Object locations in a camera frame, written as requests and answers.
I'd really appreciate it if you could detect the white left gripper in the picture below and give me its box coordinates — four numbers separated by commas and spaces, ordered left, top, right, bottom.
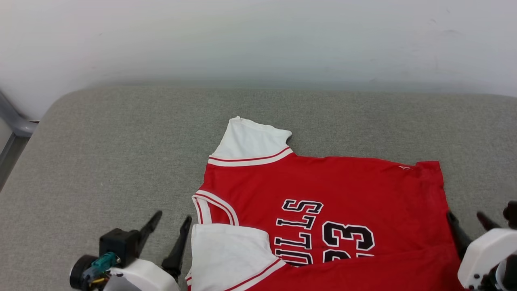
103, 210, 192, 291

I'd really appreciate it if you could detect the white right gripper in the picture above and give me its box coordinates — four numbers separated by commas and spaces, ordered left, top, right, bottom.
446, 211, 517, 289

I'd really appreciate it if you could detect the red white basketball jersey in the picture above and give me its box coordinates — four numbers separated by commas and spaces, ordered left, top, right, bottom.
185, 116, 465, 291

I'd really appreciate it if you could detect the grey fabric sofa cushion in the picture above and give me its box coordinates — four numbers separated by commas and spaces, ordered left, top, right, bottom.
0, 86, 517, 291

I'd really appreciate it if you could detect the teal cable connector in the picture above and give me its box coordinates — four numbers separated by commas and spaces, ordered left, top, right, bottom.
83, 253, 120, 279

